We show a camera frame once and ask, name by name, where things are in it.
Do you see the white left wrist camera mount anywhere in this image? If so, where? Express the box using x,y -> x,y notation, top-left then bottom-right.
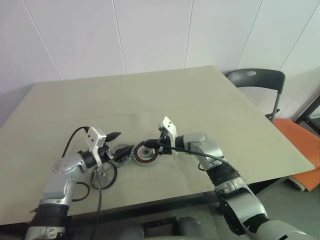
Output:
86,126 -> 107,167

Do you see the dark grey plastic chair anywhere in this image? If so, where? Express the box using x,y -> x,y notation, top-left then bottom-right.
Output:
225,68 -> 286,123

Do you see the silver round motor lid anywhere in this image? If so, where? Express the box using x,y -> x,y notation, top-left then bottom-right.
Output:
109,143 -> 133,167

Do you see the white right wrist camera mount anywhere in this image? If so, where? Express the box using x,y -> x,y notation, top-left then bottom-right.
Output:
157,116 -> 178,146

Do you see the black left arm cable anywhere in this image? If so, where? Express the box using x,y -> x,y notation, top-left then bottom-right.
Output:
61,126 -> 103,226

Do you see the motor housing with copper coils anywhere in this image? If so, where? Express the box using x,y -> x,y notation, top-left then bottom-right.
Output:
132,141 -> 160,166

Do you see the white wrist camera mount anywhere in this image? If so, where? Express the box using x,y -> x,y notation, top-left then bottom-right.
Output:
157,116 -> 178,146
86,126 -> 107,167

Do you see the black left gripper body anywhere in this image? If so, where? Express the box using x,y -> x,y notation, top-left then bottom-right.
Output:
99,144 -> 116,163

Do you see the black metal frame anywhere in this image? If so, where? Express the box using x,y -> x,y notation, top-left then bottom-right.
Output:
293,84 -> 320,138

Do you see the black table frame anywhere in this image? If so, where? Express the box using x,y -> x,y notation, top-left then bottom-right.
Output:
68,178 -> 292,232

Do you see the grey rounded shape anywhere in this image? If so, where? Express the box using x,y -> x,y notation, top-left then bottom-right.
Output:
174,216 -> 210,240
113,216 -> 146,240

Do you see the silver spoked rotor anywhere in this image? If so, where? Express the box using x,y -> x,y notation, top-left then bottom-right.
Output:
90,163 -> 118,190

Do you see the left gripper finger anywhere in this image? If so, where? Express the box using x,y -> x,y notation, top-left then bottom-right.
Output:
113,144 -> 135,161
104,131 -> 122,144

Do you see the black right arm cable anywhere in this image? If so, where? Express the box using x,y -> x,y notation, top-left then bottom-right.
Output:
159,139 -> 235,173

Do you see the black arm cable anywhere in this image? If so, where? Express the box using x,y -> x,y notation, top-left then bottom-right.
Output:
61,126 -> 103,226
159,139 -> 235,173

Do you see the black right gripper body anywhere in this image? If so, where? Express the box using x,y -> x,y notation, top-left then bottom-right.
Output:
157,127 -> 174,157

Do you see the orange flat panel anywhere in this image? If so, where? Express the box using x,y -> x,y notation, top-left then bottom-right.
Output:
273,118 -> 320,193

